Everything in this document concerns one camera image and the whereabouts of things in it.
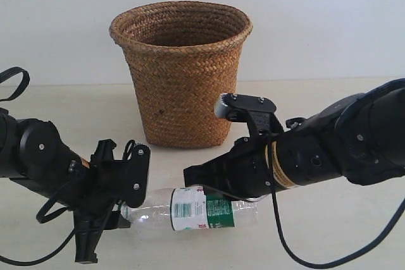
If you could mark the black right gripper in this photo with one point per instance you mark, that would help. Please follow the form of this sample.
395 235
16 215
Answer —
239 174

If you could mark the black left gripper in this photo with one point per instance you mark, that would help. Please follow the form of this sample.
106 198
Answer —
91 202

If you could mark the clear plastic bottle green label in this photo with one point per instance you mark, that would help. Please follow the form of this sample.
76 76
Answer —
187 209

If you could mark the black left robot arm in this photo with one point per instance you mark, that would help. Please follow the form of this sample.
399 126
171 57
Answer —
34 156

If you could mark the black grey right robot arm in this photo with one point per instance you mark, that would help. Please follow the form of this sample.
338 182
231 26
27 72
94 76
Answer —
359 137

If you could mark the woven brown wicker basket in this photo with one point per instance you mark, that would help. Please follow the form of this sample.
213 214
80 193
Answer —
181 56

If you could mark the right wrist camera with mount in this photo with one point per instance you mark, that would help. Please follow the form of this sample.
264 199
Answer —
256 111

